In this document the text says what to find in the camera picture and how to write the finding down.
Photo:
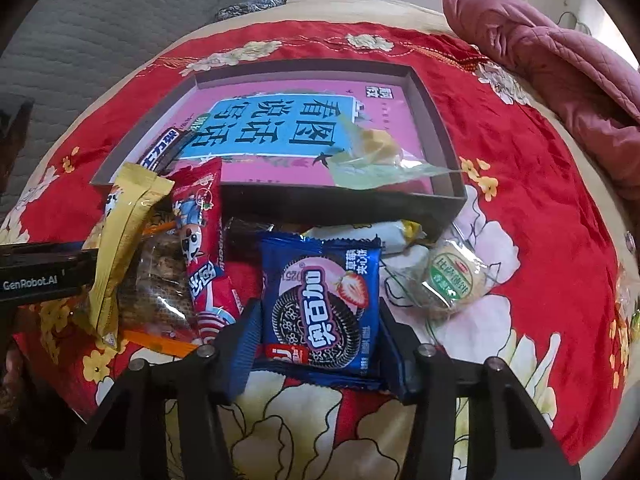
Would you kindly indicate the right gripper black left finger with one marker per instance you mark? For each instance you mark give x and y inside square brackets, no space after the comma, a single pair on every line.
[126,436]

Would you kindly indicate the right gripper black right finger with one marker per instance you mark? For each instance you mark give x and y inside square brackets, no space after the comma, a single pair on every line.
[508,437]

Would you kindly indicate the clear orange cracker snack bag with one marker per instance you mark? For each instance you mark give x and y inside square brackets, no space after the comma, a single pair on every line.
[154,304]

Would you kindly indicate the yellow cartoon snack bag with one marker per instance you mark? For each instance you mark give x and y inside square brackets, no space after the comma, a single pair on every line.
[135,193]

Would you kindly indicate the brown Snickers bar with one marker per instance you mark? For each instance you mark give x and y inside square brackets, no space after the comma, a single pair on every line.
[165,149]

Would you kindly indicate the blue Oreo cookie packet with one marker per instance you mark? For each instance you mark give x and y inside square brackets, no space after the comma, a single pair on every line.
[320,309]

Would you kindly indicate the green transparent pastry packet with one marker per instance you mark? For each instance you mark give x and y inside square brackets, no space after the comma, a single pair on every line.
[374,159]

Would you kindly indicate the red floral blanket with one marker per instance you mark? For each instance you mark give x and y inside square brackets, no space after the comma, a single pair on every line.
[525,209]

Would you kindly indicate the round green-label pastry packet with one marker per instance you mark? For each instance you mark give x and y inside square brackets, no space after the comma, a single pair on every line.
[451,279]

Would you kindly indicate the red cartoon candy packet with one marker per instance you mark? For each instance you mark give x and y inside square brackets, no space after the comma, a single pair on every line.
[196,203]

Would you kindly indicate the white yellow snack packet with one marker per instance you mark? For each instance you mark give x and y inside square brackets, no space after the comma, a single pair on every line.
[395,236]

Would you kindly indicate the grey quilted headboard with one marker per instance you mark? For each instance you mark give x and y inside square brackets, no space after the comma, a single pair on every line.
[67,53]

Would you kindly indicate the pink Chinese workbook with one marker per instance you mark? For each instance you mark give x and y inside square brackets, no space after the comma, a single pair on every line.
[272,130]

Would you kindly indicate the dark blue patterned pillow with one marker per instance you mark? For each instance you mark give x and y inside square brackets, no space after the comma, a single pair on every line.
[247,7]

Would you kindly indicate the pink quilted comforter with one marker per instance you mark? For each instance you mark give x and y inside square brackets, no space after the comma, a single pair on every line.
[591,88]

